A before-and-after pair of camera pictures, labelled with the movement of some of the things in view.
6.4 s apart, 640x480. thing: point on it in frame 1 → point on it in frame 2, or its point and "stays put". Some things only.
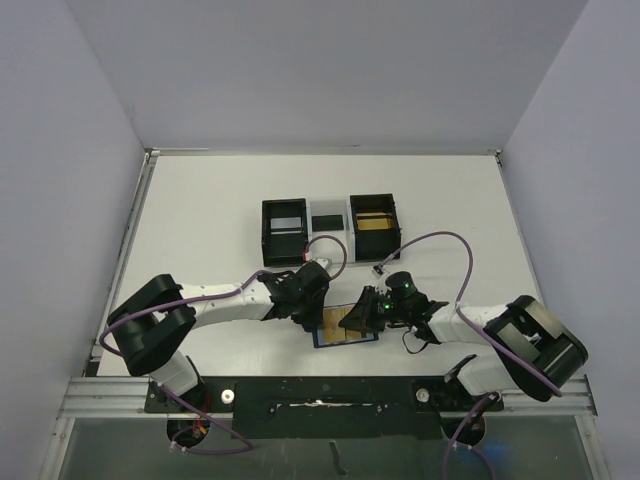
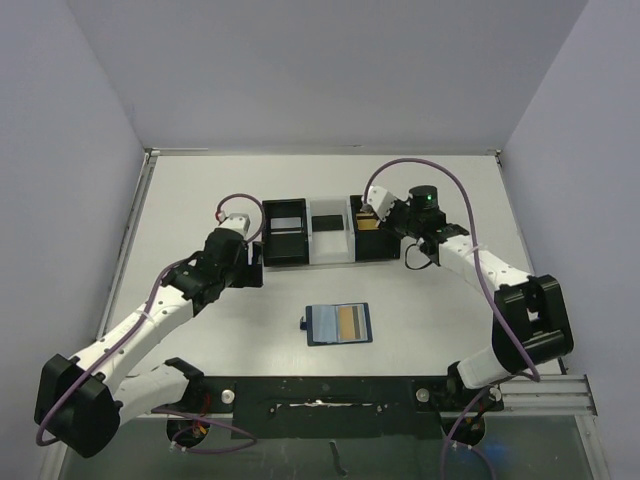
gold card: [331, 318] → [368, 224]
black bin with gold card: [377, 232] stays put
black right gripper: [373, 307] → [388, 223]
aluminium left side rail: [142, 191] stays put
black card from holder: [327, 223] stays put
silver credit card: [285, 222] stays put
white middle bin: [337, 245] stays put
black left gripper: [310, 310] → [254, 265]
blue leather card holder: [332, 334] stays put
